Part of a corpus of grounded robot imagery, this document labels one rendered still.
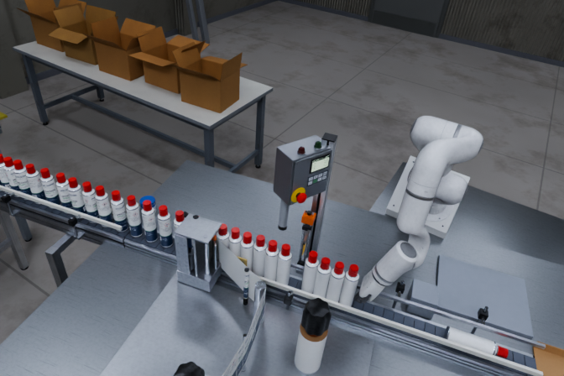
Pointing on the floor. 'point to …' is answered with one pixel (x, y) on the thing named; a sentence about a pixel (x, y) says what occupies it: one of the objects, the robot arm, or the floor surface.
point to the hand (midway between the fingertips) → (359, 297)
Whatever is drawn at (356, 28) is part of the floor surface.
